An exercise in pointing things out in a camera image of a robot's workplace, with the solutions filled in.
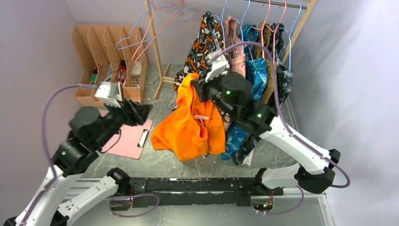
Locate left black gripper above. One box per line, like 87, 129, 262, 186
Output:
95, 96, 155, 148

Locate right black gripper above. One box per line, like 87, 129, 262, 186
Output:
191, 67, 236, 119

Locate pink wire hanger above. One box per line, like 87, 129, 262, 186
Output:
132, 0, 184, 64

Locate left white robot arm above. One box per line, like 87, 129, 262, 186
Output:
5, 98, 153, 226

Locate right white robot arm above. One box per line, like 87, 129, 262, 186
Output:
191, 73, 341, 195

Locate pink shorts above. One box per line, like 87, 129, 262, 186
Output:
223, 15, 247, 79

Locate orange camouflage shorts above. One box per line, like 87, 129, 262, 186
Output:
173, 11, 224, 92

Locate blue patterned shorts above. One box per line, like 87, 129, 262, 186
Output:
219, 24, 267, 165

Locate brown shorts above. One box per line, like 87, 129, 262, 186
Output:
254, 23, 276, 108

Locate pink clipboard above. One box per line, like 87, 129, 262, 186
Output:
102, 120, 153, 160

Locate peach file organizer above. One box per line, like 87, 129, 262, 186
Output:
71, 24, 148, 103

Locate wooden clothes rack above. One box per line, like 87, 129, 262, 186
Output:
154, 0, 317, 98

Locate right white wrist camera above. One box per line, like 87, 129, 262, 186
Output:
205, 52, 229, 82

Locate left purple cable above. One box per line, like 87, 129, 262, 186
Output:
18, 83, 99, 225

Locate purple cable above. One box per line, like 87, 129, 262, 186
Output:
208, 41, 351, 189
18, 83, 99, 225

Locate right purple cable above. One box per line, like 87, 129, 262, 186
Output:
208, 41, 351, 189

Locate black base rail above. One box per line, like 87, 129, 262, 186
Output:
114, 177, 283, 207

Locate blue wire hanger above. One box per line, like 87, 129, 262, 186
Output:
115, 0, 196, 50

